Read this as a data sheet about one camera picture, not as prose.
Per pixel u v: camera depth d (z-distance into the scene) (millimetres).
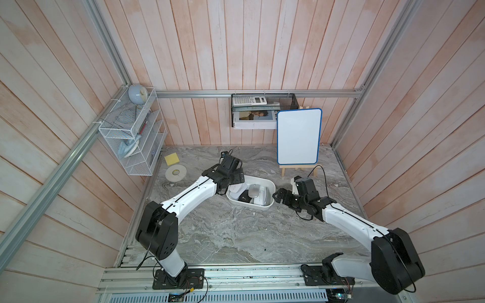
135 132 746
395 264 413
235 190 950
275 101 903
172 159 1144
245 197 929
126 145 817
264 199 925
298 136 896
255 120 928
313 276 729
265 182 1000
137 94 798
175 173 1071
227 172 655
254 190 972
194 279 729
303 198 671
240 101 906
